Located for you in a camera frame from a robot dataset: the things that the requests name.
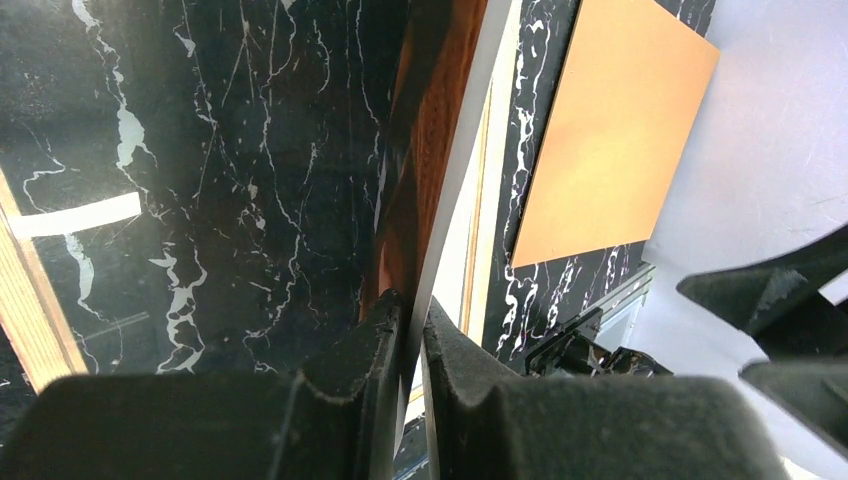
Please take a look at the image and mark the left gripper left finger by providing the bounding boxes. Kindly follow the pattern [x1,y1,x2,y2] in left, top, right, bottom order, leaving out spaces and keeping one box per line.
[1,290,406,479]

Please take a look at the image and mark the white wooden picture frame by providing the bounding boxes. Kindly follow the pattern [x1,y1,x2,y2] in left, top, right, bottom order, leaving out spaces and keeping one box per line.
[1,1,413,391]

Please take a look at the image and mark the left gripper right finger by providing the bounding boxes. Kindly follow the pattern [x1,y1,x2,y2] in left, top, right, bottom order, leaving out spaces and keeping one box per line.
[422,303,787,479]

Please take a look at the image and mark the aluminium rail base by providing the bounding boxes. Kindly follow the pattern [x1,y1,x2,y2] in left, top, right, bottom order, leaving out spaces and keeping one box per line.
[516,263,672,377]

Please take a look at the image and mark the printed photo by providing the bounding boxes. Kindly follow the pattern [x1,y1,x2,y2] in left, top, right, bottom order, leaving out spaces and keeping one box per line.
[361,1,512,455]

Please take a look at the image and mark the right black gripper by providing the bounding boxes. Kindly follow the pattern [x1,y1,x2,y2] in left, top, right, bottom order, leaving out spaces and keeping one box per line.
[676,227,847,456]

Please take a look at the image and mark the brown cardboard backing board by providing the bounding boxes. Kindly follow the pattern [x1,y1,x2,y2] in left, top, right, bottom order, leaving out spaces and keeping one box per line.
[511,1,720,268]

